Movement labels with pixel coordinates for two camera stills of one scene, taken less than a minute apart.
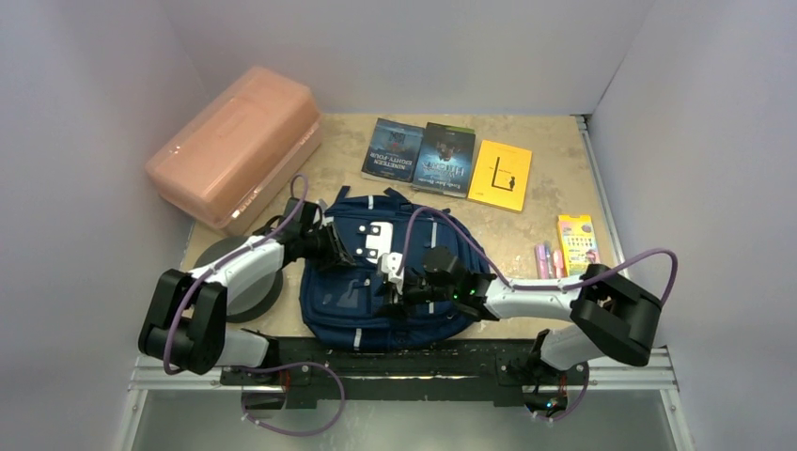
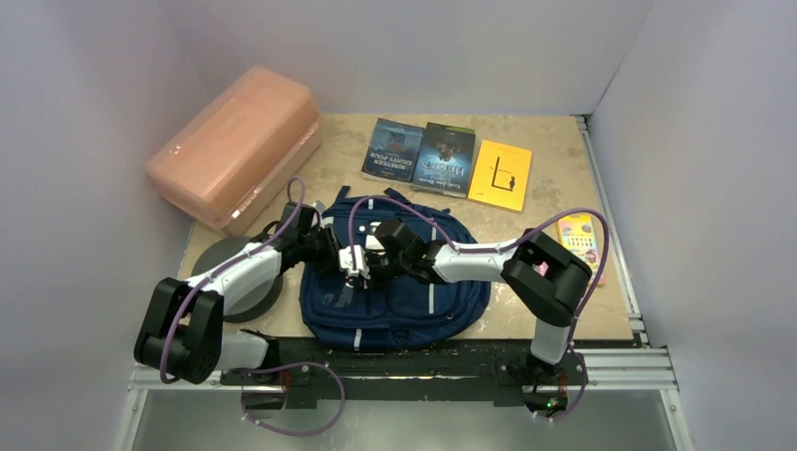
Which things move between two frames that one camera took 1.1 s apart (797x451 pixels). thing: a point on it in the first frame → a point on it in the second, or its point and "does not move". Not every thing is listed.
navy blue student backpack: x=344 y=305 does not move
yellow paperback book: x=499 y=176 does not move
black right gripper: x=412 y=294 → x=380 y=265
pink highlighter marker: x=541 y=262 does not move
